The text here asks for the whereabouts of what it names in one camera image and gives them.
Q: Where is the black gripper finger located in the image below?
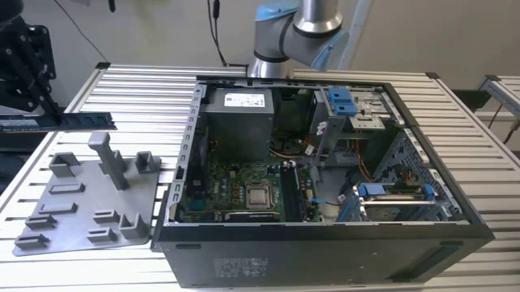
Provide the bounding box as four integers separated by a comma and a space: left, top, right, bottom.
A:
38, 90, 67, 126

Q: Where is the dark RAM stick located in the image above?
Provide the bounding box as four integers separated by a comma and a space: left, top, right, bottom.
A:
0, 111, 120, 134
284, 169, 308, 221

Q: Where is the grey plastic parts rack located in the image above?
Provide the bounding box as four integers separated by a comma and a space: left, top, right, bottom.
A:
13, 131, 164, 258

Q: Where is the grey power supply unit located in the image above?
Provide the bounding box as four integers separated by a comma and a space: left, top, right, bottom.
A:
201, 88, 277, 162

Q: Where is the green motherboard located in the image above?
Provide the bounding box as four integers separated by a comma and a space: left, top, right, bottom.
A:
178, 161, 327, 223

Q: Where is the silver CPU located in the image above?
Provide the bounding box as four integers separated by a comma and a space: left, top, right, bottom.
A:
248, 188, 272, 209

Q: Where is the black round fan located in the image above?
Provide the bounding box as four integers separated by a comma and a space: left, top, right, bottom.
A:
271, 135, 307, 158

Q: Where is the black graphics card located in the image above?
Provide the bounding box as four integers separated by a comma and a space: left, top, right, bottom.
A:
224, 211, 284, 223

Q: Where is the blue drive carrier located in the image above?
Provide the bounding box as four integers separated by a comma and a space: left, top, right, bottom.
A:
327, 87, 358, 116

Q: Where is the black PC case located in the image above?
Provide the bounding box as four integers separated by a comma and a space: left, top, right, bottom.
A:
150, 74, 497, 289

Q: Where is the wide blue bay clip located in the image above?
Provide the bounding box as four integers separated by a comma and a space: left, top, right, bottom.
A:
360, 184, 386, 197

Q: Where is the metal disk bay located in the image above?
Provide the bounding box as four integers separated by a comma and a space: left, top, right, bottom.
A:
339, 182, 448, 223

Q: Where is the metal slat side table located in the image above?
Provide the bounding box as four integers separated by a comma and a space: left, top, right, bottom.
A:
475, 74, 520, 122

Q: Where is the thin black wall cable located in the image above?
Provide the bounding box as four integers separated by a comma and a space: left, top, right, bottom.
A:
53, 0, 110, 64

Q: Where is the black camera cable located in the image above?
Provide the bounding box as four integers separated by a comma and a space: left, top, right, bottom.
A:
206, 0, 251, 68

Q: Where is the blue plug black wire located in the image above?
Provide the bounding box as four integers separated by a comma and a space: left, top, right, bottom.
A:
308, 196, 350, 207

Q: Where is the orange red wire bundle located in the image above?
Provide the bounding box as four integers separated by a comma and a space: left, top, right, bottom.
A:
352, 138, 374, 183

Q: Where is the grey metal drive bracket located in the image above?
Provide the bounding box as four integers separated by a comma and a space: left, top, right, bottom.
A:
311, 86, 403, 167

